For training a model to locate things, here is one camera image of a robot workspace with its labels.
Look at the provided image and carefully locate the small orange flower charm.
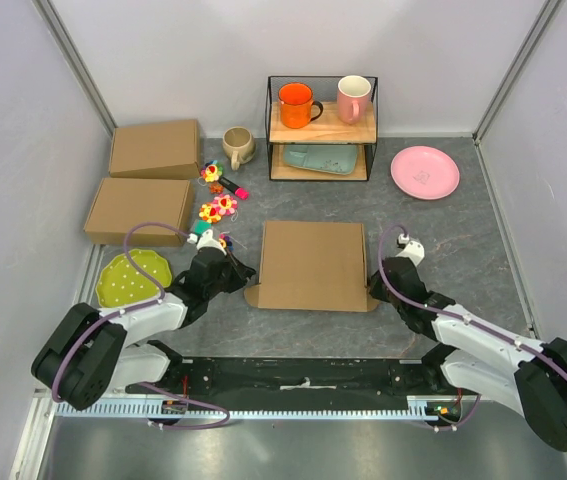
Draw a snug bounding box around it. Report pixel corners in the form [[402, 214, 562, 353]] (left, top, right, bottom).
[[209, 183, 224, 194]]

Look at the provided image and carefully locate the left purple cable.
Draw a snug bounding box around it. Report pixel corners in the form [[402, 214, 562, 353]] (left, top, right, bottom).
[[51, 221, 232, 431]]

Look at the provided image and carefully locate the black wire wooden shelf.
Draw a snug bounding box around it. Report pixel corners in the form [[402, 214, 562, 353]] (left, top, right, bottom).
[[265, 75, 379, 182]]

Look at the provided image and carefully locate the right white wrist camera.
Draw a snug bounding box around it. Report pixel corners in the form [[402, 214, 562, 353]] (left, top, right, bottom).
[[396, 233, 425, 267]]

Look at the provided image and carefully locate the yellow flower plush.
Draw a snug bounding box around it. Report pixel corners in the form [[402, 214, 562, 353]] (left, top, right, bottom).
[[199, 203, 223, 224]]

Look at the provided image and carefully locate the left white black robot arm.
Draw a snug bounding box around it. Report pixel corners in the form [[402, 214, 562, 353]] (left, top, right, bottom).
[[31, 247, 256, 411]]

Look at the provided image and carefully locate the pink ceramic mug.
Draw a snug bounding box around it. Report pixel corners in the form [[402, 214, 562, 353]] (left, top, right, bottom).
[[337, 75, 372, 125]]

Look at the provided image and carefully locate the pink round plate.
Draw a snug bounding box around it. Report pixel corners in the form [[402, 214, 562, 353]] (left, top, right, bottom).
[[390, 146, 460, 201]]

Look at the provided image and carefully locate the teal block toy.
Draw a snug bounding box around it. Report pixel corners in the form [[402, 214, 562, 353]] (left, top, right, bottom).
[[191, 220, 212, 235]]

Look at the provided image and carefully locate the rainbow flower plush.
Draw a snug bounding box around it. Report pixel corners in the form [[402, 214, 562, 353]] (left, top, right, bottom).
[[219, 233, 235, 252], [201, 160, 223, 183]]

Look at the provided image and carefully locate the rainbow flower plush lower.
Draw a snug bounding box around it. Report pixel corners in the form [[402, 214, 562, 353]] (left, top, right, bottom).
[[219, 233, 235, 252]]

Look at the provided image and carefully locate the teal rectangular ceramic plate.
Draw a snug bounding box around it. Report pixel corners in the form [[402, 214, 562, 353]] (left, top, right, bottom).
[[283, 144, 358, 175]]

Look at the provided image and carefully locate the grey slotted cable duct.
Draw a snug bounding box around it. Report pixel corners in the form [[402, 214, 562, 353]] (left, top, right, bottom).
[[56, 396, 438, 422]]

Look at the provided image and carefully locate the pink black highlighter pen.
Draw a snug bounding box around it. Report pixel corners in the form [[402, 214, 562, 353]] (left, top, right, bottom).
[[219, 177, 249, 200]]

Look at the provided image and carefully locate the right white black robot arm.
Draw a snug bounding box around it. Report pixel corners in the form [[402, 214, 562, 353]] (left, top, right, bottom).
[[370, 256, 567, 452]]

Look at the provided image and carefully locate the cardboard box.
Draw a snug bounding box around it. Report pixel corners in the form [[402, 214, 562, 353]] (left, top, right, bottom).
[[84, 178, 194, 247], [244, 220, 378, 313], [108, 119, 201, 180]]

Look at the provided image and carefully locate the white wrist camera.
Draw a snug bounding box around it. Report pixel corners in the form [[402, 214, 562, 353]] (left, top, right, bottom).
[[396, 233, 425, 267], [187, 229, 225, 252]]

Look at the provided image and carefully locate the pink flower plush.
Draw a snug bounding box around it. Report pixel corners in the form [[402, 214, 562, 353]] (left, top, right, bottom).
[[212, 194, 238, 217]]

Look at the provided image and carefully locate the green dotted plate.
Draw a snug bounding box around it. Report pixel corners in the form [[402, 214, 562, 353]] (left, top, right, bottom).
[[95, 249, 173, 308]]

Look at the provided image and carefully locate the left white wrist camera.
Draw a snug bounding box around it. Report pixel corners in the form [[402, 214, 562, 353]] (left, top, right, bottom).
[[187, 229, 225, 252]]

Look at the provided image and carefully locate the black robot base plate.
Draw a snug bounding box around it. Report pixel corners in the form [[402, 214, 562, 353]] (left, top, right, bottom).
[[156, 357, 458, 412]]

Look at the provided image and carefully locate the rainbow flower plush top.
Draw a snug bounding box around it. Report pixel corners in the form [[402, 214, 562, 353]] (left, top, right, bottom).
[[201, 160, 223, 183]]

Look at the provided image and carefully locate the orange enamel mug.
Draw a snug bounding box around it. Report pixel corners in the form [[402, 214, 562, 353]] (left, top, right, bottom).
[[278, 82, 324, 129]]

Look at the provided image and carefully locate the beige ceramic mug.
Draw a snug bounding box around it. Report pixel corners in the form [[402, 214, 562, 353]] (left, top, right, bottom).
[[222, 126, 256, 171]]

